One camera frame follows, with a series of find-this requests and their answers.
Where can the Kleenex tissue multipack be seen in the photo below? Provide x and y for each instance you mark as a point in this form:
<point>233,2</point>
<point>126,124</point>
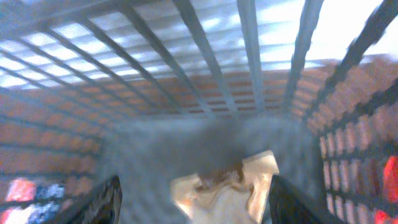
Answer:
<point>33,201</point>

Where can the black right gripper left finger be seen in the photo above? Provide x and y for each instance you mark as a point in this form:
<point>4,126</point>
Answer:
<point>101,206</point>

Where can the grey plastic lattice basket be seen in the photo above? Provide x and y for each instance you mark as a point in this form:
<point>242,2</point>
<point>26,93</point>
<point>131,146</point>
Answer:
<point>155,90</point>

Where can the red spaghetti packet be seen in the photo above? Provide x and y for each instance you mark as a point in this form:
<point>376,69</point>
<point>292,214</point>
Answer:
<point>389,191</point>

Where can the beige brown snack pouch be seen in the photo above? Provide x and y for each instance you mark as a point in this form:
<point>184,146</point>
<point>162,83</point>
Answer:
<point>237,194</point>

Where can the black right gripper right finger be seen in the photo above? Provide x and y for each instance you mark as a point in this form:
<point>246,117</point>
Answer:
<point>290,205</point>

